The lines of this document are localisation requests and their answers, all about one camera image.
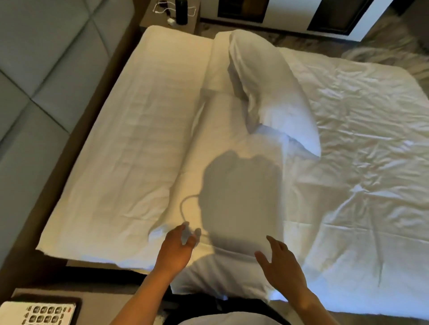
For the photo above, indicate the person's left hand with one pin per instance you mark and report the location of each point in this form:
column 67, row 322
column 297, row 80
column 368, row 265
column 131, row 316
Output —
column 174, row 251

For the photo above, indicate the person's right hand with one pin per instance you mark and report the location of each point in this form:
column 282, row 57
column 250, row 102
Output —
column 285, row 271

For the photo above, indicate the white pillow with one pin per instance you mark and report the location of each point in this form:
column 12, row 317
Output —
column 275, row 93
column 234, row 201

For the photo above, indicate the white bed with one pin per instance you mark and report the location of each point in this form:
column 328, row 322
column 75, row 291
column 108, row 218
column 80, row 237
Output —
column 134, row 134

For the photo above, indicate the person's left forearm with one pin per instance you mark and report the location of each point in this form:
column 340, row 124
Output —
column 144, row 301

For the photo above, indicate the person's black trousers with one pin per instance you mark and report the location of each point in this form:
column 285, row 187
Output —
column 207, row 303

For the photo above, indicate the person's white shirt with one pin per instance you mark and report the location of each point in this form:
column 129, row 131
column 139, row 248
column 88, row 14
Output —
column 228, row 319

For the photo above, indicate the white duvet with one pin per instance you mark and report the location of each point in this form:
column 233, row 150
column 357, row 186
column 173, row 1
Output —
column 368, row 150

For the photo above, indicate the white telephone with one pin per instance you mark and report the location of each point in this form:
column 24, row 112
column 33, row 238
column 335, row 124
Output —
column 37, row 314

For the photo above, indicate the grey padded headboard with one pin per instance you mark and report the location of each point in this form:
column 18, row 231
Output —
column 50, row 83

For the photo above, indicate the white power adapter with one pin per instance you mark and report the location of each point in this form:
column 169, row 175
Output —
column 171, row 21

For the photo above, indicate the black cylindrical speaker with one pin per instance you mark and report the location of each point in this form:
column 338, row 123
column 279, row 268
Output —
column 181, row 11

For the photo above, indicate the dark textured wall panel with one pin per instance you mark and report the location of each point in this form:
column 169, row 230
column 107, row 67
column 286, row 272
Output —
column 241, row 10
column 338, row 15

